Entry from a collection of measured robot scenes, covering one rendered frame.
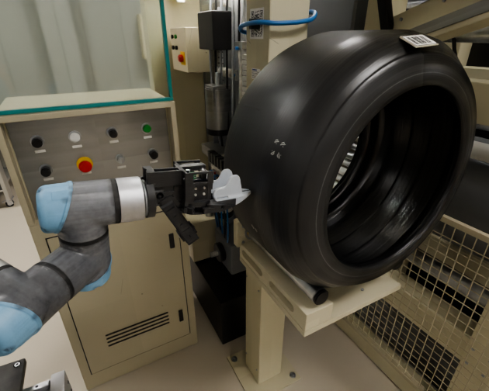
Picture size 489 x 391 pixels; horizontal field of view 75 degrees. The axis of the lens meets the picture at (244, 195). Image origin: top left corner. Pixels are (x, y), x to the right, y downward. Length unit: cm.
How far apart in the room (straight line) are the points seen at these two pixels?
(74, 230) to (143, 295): 103
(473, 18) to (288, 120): 59
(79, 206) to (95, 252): 9
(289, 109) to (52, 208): 41
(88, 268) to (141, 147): 77
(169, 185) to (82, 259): 18
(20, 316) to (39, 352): 163
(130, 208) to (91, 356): 124
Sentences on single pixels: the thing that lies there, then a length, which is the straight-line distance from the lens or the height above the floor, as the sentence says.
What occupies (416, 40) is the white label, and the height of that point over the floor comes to 147.
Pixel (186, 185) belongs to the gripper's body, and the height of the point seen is 125.
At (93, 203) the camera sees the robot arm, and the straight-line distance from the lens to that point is 53.
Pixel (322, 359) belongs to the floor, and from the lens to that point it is 187.
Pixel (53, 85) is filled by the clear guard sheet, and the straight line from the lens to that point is 118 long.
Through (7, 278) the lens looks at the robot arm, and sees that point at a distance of 54.
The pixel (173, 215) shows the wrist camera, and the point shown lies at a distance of 58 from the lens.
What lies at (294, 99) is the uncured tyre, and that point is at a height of 138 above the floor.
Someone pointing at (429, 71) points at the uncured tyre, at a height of 142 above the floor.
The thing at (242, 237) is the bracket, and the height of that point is 89.
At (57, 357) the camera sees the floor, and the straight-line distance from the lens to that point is 207.
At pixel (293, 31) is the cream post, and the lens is 98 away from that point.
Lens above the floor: 148
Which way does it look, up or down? 27 degrees down
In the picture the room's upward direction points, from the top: straight up
